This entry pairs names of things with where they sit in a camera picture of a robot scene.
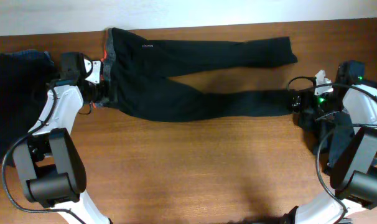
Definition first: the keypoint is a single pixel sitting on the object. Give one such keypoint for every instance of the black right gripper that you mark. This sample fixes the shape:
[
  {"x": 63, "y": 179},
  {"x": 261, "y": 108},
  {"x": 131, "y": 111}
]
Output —
[{"x": 299, "y": 101}]

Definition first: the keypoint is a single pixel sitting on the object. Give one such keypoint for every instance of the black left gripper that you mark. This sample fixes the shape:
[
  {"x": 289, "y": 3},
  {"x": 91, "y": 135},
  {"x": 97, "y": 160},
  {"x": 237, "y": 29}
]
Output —
[{"x": 99, "y": 91}]

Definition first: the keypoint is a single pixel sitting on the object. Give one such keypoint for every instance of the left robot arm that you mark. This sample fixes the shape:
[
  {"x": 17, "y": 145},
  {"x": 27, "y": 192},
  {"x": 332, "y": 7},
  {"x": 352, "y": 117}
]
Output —
[{"x": 49, "y": 167}]

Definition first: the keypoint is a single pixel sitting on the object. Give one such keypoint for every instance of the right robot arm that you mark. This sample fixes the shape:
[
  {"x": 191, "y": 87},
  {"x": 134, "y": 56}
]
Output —
[{"x": 351, "y": 185}]

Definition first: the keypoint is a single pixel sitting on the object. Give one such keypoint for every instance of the crumpled black garment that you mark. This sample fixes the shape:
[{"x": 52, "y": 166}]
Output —
[{"x": 333, "y": 138}]

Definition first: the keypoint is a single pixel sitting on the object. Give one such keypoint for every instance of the folded blue jeans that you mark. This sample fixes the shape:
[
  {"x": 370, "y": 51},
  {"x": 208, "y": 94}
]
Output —
[{"x": 27, "y": 56}]

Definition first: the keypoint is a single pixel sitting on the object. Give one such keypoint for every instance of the folded black garment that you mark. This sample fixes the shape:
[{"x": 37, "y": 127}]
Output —
[{"x": 23, "y": 94}]

